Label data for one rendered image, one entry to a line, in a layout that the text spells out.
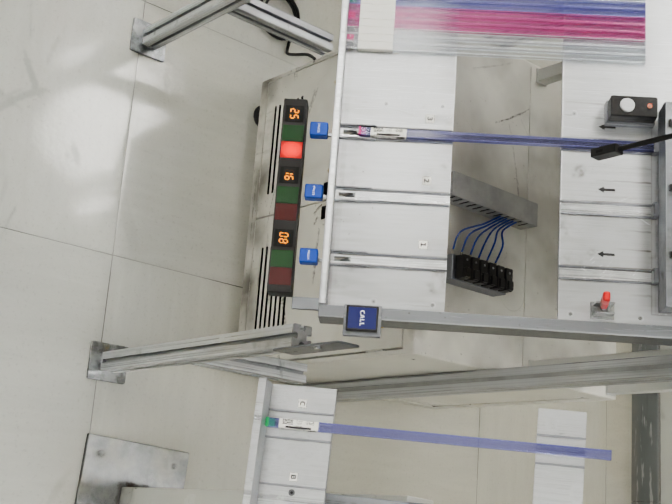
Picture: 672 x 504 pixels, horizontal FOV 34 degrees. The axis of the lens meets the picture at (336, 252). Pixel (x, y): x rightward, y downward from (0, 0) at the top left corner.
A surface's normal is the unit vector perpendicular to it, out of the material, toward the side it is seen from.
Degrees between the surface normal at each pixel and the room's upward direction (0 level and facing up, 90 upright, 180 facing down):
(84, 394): 0
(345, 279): 44
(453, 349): 0
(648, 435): 90
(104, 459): 0
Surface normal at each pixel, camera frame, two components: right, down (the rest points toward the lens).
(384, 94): -0.04, -0.25
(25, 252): 0.66, -0.15
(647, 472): -0.75, -0.22
